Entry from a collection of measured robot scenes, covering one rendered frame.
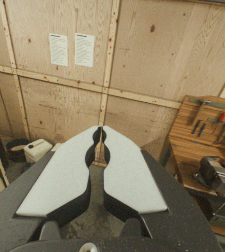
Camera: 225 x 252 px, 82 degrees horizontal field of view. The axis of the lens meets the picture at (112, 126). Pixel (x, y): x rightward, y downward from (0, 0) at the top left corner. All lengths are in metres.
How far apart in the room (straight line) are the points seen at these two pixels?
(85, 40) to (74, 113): 0.89
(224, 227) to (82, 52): 2.37
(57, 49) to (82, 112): 0.77
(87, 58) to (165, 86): 0.91
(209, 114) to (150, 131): 0.64
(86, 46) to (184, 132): 1.45
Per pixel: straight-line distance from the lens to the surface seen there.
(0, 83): 2.49
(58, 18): 1.81
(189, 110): 1.62
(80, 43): 1.67
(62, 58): 1.78
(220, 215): 1.88
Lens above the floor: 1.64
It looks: 29 degrees down
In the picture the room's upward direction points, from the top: 10 degrees clockwise
